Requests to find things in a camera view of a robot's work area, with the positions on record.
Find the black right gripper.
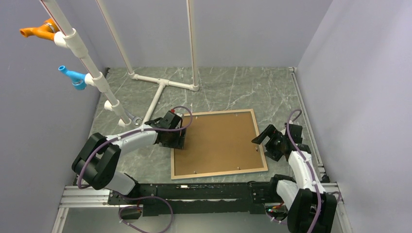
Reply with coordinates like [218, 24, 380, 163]
[252, 124, 288, 161]

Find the wooden frame backing board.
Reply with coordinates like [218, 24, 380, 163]
[173, 112, 265, 177]

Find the wooden picture frame with glass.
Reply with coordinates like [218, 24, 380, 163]
[171, 108, 269, 181]

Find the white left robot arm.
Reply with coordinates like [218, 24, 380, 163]
[71, 109, 187, 204]

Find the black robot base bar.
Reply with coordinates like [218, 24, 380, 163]
[107, 181, 282, 216]

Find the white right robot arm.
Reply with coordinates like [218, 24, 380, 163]
[252, 123, 338, 233]

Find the grey metal wrench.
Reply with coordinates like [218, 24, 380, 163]
[124, 109, 142, 126]

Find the blue plastic hook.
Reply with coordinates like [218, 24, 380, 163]
[58, 66, 87, 90]

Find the white PVC pipe rack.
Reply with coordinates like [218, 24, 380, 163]
[38, 0, 200, 128]

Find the orange plastic hook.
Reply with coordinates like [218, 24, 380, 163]
[19, 18, 60, 41]

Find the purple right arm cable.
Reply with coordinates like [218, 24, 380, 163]
[265, 109, 342, 233]

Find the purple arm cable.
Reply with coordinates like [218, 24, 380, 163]
[76, 106, 194, 233]
[265, 109, 342, 233]

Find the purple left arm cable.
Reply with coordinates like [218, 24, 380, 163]
[76, 106, 194, 233]

